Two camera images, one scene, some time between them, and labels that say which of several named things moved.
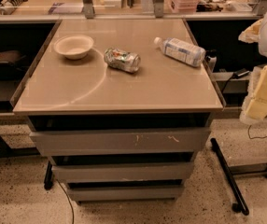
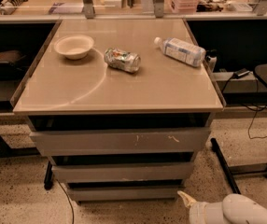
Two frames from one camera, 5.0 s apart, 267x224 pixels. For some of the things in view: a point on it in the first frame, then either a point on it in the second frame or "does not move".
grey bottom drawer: (124, 193) does not move
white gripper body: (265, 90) -> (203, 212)
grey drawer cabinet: (120, 105) does not move
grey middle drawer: (122, 172) does not move
